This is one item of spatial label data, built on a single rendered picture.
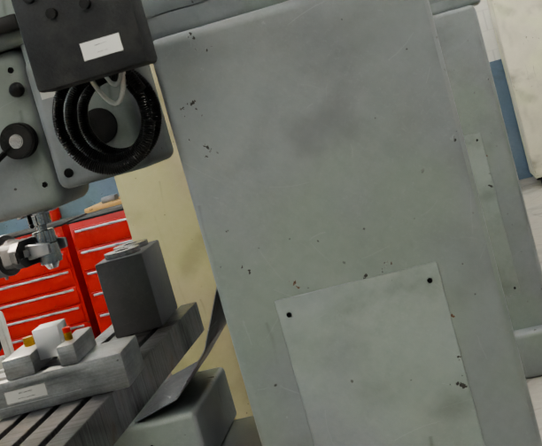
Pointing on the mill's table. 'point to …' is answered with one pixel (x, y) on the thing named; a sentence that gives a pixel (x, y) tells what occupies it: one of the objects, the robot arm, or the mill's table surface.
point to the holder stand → (136, 287)
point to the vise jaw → (23, 363)
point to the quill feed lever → (12, 146)
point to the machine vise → (59, 378)
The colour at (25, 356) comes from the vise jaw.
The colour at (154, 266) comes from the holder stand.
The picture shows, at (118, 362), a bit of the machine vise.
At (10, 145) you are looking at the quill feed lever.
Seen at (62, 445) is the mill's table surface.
